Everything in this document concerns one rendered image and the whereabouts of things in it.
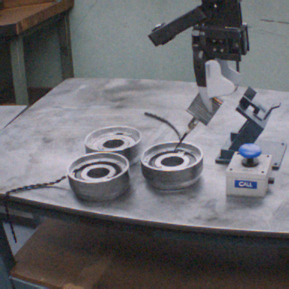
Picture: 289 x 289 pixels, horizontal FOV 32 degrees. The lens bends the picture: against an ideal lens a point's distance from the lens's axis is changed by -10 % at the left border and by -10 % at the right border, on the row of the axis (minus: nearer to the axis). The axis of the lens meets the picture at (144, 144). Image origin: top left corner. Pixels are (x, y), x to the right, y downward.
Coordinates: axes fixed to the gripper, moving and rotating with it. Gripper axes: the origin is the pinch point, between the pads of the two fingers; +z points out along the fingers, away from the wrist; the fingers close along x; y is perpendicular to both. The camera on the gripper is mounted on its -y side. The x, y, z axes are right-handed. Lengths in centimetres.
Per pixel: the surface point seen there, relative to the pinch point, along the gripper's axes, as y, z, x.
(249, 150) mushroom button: 8.4, 5.7, -5.1
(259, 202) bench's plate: 11.2, 13.1, -8.5
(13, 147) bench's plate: -42.9, 12.9, -1.2
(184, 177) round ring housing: -2.4, 10.7, -7.4
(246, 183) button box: 8.5, 10.4, -7.3
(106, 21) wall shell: -101, 23, 153
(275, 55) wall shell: -14, 37, 157
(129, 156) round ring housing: -14.2, 10.7, -2.4
